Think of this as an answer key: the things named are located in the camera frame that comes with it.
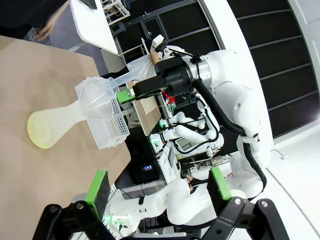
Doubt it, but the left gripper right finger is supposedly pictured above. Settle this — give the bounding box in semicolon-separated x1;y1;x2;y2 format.
201;166;291;240

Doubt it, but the translucent plastic funnel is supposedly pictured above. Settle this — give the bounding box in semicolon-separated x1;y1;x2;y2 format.
79;76;119;121

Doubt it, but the person's left hand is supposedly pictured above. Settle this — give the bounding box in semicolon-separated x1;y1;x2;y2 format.
32;18;58;42

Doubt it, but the person's left forearm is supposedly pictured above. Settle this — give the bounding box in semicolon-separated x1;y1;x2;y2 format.
46;0;71;27

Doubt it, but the person in black T-shirt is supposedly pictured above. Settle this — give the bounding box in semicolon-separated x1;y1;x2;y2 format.
0;0;70;38

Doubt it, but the black box with blue display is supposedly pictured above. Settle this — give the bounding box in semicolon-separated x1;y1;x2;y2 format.
128;159;161;185

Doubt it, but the white robot with black cables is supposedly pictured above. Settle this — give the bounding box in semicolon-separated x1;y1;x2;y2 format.
149;109;225;157

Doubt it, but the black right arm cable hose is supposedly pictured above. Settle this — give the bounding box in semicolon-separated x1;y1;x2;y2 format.
192;78;268;200

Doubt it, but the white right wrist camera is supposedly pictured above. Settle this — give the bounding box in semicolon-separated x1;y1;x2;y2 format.
150;34;168;53

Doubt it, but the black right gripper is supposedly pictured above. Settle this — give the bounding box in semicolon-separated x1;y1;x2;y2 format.
115;56;195;104

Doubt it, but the translucent plastic graduated cylinder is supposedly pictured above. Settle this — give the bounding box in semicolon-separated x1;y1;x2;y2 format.
106;69;139;89

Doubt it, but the white perforated plastic basket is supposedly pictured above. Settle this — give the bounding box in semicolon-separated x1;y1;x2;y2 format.
74;76;130;150

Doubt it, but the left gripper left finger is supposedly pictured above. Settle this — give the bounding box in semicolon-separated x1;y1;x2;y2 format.
32;169;118;240

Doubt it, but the black plastic tray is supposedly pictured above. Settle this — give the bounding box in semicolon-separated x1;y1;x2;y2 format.
80;0;98;11

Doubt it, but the translucent plastic conical flask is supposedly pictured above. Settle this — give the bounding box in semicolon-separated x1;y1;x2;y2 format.
26;98;87;150

